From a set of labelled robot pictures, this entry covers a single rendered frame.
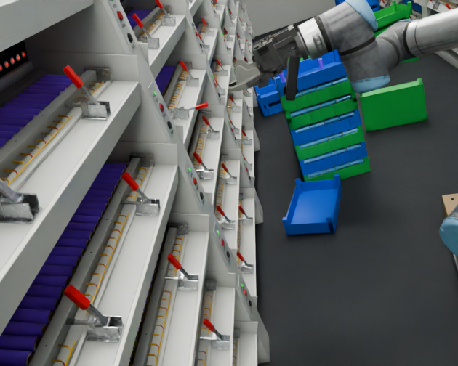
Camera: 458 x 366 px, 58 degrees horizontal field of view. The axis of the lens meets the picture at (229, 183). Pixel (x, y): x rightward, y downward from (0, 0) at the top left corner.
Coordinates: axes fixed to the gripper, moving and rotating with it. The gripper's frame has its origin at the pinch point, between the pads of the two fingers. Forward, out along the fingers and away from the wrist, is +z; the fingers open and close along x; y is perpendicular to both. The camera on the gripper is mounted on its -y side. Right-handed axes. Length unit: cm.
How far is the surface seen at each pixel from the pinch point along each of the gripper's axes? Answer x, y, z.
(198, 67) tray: -44.0, -0.1, 16.2
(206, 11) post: -114, 7, 15
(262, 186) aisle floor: -73, -74, 25
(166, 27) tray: -22.8, 18.7, 13.5
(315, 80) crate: -62, -31, -19
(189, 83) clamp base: -25.5, 0.6, 16.9
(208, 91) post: -44.3, -9.9, 17.6
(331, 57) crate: -82, -32, -30
